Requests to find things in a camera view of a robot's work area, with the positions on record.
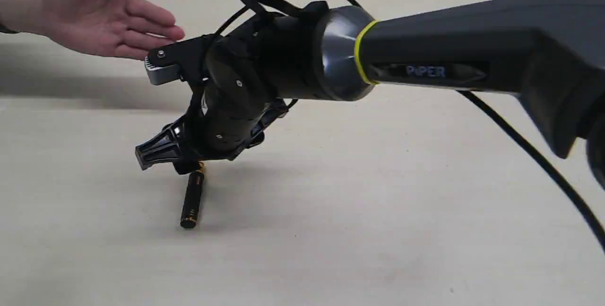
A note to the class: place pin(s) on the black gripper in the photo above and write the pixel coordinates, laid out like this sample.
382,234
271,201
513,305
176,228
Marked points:
214,128

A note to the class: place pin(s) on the black gold screwdriver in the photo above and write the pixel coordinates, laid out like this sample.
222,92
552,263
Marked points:
193,198

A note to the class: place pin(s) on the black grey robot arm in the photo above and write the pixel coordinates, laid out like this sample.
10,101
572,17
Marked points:
547,53

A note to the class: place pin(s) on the person's forearm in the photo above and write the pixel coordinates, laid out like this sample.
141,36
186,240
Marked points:
22,16

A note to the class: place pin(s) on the person's bare hand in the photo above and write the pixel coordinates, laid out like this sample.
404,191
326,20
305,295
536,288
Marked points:
126,29

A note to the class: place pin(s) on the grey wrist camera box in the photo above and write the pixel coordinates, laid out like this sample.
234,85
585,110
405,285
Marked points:
178,61

